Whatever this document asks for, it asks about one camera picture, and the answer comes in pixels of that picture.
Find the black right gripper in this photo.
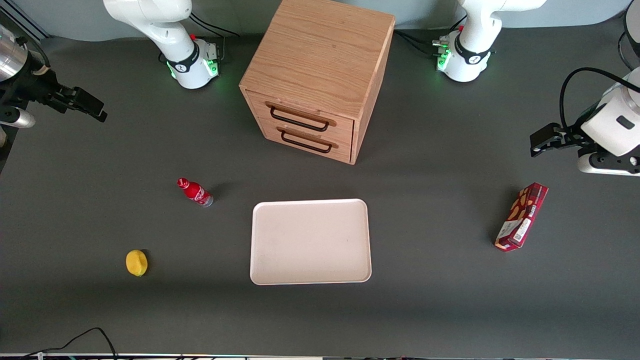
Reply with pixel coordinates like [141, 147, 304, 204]
[14, 65, 109, 124]

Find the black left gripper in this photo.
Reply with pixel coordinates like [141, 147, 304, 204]
[530, 122, 599, 159]

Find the red coke bottle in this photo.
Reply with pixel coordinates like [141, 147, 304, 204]
[176, 177, 215, 208]

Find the white rectangular tray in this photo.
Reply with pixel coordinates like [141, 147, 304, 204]
[249, 198, 373, 286]

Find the red snack box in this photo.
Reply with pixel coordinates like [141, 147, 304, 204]
[494, 182, 550, 253]

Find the yellow lemon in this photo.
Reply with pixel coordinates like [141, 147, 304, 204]
[125, 249, 149, 278]

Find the wooden drawer front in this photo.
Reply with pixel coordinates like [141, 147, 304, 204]
[245, 90, 356, 137]
[257, 119, 354, 164]

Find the wooden drawer cabinet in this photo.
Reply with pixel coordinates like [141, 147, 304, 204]
[238, 0, 396, 166]

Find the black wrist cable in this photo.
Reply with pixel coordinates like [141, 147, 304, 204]
[559, 67, 640, 132]

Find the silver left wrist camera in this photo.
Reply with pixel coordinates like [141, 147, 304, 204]
[577, 149, 640, 177]

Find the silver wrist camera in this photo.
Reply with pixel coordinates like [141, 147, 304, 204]
[577, 149, 640, 177]
[0, 107, 37, 130]

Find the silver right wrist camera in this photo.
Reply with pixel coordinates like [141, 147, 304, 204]
[0, 107, 37, 130]

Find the black cable loop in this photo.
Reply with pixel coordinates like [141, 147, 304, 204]
[617, 30, 640, 72]

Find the aluminium frame rail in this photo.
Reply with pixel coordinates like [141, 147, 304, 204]
[0, 0, 52, 42]

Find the black arm base cable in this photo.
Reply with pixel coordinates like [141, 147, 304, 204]
[188, 12, 242, 40]
[394, 29, 443, 57]

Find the black metal drawer handle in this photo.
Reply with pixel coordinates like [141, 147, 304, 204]
[279, 129, 334, 154]
[269, 106, 331, 133]

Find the black floor cable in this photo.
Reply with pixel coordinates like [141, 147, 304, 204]
[19, 327, 119, 360]

